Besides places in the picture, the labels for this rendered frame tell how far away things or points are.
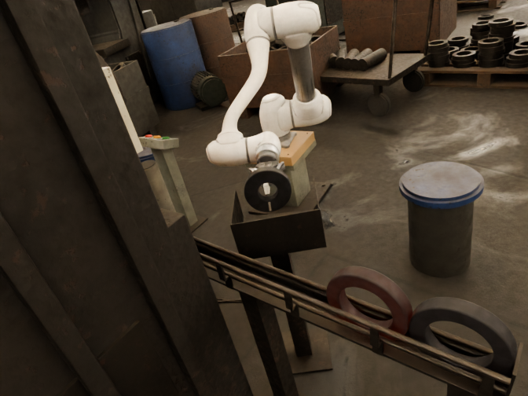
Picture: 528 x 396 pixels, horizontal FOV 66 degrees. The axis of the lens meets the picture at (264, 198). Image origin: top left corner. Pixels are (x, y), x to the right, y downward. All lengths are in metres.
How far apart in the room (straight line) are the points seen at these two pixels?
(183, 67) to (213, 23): 0.65
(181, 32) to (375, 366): 3.93
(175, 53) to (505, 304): 3.92
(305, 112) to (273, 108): 0.17
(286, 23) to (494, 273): 1.37
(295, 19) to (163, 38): 3.05
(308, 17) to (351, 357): 1.35
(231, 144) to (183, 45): 3.27
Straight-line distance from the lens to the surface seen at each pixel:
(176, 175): 2.46
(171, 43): 4.76
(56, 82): 0.78
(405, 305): 0.88
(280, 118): 2.27
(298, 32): 1.85
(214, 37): 5.12
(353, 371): 1.67
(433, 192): 1.73
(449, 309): 0.83
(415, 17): 4.83
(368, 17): 4.98
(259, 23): 1.84
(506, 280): 2.01
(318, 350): 1.72
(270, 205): 1.35
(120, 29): 5.27
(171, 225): 0.99
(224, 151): 1.59
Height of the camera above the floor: 1.37
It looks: 31 degrees down
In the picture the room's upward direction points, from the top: 14 degrees counter-clockwise
